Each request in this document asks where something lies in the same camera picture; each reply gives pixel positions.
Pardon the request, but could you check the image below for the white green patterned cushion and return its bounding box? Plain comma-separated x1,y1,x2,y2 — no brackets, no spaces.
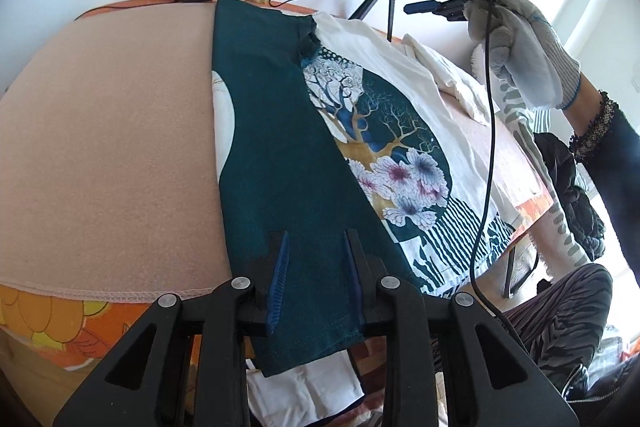
470,46,592,269

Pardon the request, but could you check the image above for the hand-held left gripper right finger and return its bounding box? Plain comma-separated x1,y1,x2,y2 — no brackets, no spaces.
342,228,581,427

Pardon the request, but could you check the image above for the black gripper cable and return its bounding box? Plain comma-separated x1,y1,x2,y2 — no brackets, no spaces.
467,0,526,349

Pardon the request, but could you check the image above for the person's striped pants leg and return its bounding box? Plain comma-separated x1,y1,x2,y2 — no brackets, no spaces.
430,263,614,414

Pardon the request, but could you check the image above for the folded white cloth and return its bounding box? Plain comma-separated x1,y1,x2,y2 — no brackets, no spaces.
402,33,492,126

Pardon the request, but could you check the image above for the teal white printed t-shirt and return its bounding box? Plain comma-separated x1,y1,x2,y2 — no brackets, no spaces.
210,0,517,423

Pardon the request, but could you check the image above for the black metal frame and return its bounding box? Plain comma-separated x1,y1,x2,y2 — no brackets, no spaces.
504,237,540,299

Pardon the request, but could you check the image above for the pile of black clothes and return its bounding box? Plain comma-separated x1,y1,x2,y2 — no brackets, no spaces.
532,132,607,266

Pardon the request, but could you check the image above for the orange floral bed sheet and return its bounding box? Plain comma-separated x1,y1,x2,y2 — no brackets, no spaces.
0,0,558,427

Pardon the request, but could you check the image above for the person's right hand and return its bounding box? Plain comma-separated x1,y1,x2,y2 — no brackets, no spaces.
462,0,581,110

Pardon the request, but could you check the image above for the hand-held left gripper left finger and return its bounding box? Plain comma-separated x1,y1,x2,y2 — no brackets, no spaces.
52,229,291,427

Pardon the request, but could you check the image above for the person's right forearm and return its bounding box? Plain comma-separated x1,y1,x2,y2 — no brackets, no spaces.
567,90,640,268

